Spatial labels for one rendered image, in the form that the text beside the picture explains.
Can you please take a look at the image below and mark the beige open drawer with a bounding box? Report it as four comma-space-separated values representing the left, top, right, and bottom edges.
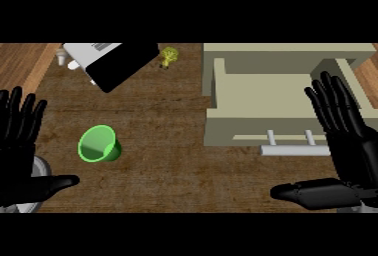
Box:
202, 57, 378, 148

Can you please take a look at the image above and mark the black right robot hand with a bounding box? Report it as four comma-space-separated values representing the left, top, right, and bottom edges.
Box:
269, 70, 378, 211

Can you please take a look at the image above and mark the yellow green vegetable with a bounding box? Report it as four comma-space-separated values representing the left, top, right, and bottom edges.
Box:
158, 46, 180, 70

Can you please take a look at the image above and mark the green cup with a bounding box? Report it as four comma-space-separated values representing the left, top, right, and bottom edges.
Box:
77, 124, 124, 164

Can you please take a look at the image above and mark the white drawer handle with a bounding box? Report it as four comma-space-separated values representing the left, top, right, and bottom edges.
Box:
260, 129, 332, 157

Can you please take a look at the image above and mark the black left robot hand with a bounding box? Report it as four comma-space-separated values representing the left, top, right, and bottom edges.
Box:
0, 86, 81, 208

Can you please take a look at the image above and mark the beige cabinet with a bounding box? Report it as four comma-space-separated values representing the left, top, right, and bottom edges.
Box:
202, 42, 378, 98

